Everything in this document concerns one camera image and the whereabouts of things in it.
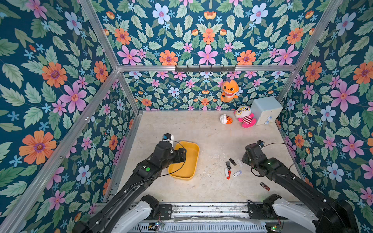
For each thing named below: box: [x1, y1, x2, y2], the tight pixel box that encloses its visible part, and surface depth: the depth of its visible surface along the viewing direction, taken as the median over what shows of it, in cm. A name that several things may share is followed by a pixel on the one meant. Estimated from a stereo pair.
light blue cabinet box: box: [250, 96, 284, 126], surface depth 107 cm
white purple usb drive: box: [232, 170, 243, 178], surface depth 88 cm
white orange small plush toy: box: [219, 113, 234, 125], surface depth 110 cm
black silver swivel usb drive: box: [225, 160, 232, 170], surface depth 92 cm
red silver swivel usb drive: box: [259, 181, 271, 192], surface depth 84 cm
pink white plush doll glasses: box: [233, 105, 257, 128], surface depth 111 cm
